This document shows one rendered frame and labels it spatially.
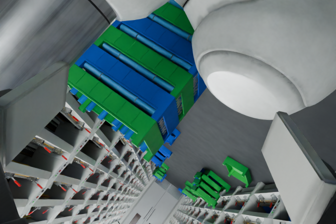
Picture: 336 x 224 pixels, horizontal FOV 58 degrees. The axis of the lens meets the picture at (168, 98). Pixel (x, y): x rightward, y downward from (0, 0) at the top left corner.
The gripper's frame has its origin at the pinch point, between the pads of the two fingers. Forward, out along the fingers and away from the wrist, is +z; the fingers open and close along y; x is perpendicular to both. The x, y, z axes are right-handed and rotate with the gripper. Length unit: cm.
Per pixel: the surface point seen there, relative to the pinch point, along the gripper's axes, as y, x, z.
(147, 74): -6, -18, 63
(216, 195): 85, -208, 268
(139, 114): -5, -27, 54
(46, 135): -49, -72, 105
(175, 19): -2, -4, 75
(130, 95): -9, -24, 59
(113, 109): -12, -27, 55
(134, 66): -10, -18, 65
